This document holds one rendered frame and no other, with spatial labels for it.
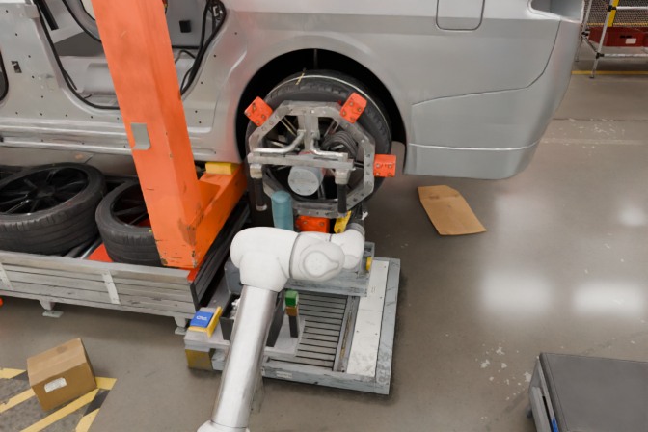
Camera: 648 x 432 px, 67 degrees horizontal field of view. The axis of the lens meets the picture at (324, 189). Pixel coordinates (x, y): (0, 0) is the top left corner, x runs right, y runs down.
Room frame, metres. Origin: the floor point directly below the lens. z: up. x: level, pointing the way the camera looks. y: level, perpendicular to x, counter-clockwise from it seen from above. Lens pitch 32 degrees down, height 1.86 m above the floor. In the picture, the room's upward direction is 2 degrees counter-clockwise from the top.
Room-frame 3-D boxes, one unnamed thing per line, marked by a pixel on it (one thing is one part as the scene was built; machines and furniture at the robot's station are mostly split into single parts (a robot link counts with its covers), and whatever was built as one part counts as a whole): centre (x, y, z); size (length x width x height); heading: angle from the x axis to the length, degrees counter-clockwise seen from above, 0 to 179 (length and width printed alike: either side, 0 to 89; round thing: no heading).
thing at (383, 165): (1.82, -0.26, 0.85); 0.09 x 0.08 x 0.07; 78
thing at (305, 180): (1.81, 0.06, 0.85); 0.21 x 0.14 x 0.14; 168
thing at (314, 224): (1.92, 0.04, 0.48); 0.16 x 0.12 x 0.17; 168
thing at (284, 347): (1.31, 0.32, 0.44); 0.43 x 0.17 x 0.03; 78
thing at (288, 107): (1.88, 0.05, 0.85); 0.54 x 0.07 x 0.54; 78
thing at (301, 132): (1.78, 0.17, 1.03); 0.19 x 0.18 x 0.11; 168
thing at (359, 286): (2.05, 0.01, 0.13); 0.50 x 0.36 x 0.10; 78
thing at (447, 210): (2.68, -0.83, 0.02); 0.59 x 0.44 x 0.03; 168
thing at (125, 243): (2.18, 0.86, 0.39); 0.66 x 0.66 x 0.24
